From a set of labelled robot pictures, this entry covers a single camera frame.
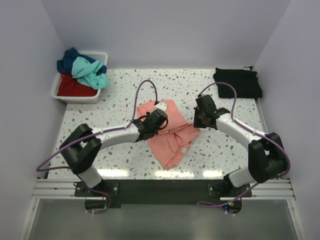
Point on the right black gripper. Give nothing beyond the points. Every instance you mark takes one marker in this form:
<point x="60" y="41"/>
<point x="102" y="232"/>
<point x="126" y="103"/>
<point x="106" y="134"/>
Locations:
<point x="196" y="123"/>

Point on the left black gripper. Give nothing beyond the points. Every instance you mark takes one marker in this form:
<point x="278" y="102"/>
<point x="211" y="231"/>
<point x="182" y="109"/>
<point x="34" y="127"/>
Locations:
<point x="148" y="113"/>

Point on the pink t shirt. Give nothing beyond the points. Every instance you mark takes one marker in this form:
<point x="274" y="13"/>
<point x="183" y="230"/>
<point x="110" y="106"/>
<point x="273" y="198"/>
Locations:
<point x="170" y="144"/>

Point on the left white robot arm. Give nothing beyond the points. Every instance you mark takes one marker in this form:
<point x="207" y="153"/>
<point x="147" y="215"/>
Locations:
<point x="80" y="149"/>

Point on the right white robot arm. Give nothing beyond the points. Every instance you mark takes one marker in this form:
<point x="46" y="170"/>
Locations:
<point x="266" y="158"/>

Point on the folded black t shirt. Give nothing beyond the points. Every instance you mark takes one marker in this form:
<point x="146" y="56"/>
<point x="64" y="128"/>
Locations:
<point x="245" y="82"/>

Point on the white plastic laundry basket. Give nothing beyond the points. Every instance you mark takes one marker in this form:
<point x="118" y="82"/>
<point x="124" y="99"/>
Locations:
<point x="97" y="55"/>

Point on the teal t shirt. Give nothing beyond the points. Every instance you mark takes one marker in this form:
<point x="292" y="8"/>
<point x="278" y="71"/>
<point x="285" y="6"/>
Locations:
<point x="93" y="75"/>

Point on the red t shirt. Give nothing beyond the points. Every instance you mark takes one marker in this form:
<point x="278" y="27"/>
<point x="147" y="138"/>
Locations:
<point x="70" y="87"/>

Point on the navy blue t shirt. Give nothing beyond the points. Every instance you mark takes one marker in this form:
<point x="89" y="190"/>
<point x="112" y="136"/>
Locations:
<point x="64" y="65"/>

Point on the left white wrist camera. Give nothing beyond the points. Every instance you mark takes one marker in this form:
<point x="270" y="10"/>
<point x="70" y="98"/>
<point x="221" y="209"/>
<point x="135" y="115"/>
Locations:
<point x="161" y="105"/>

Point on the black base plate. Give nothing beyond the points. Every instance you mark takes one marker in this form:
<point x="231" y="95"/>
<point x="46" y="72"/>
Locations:
<point x="113" y="193"/>

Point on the aluminium frame rail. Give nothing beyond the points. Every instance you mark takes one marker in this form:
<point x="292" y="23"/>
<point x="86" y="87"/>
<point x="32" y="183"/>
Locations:
<point x="277" y="189"/>

